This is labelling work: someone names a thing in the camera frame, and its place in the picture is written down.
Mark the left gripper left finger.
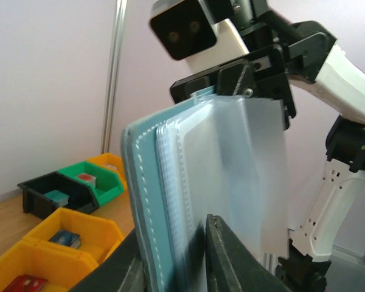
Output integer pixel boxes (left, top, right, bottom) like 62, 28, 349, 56
71, 231, 147, 292

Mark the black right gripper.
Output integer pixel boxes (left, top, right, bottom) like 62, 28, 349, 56
170, 45, 296, 130

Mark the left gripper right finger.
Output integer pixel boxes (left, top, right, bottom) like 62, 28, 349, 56
205, 214, 289, 292

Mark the teal leather card holder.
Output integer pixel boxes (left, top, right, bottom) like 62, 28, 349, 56
121, 88, 289, 291

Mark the blue VIP card stack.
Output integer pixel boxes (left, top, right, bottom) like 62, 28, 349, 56
49, 229, 81, 249

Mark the teal card deck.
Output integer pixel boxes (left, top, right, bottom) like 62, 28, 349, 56
44, 190, 69, 207

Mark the red spot card deck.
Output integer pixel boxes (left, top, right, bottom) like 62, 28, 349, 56
76, 173, 97, 187

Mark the red VIP card stack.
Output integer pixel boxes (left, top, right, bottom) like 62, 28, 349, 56
3, 275, 47, 292

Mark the white card deck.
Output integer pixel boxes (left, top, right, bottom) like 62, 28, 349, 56
104, 164, 117, 171

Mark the middle yellow bin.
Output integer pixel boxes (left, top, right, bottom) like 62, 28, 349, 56
0, 240, 99, 291

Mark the right yellow bin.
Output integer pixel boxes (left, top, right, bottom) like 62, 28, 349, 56
23, 207, 124, 264

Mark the black storage bin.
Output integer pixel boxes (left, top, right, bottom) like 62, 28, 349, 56
18, 172, 99, 219

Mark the green storage bin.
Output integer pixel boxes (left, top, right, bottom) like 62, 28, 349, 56
58, 161, 124, 206

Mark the far yellow storage bin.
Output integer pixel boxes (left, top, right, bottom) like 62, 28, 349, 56
87, 153, 127, 191

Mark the right corner aluminium post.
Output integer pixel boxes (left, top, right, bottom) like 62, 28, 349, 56
100, 0, 128, 153

